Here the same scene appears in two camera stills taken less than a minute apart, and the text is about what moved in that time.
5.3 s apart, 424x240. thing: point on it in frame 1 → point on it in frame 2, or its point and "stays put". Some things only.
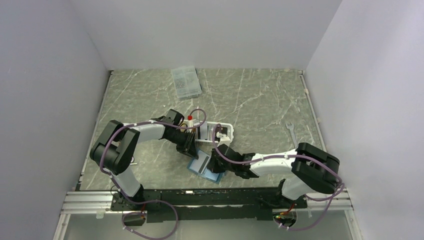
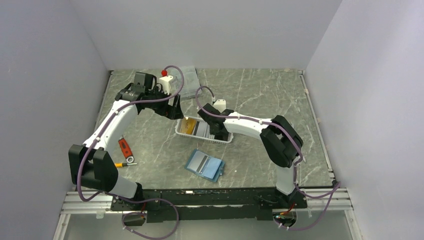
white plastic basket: x=204 y=133 stays put
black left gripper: x=188 y=147 → x=159 y=91
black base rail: x=206 y=204 stays put
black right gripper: x=212 y=165 → x=215 y=134
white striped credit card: x=200 y=165 stays put
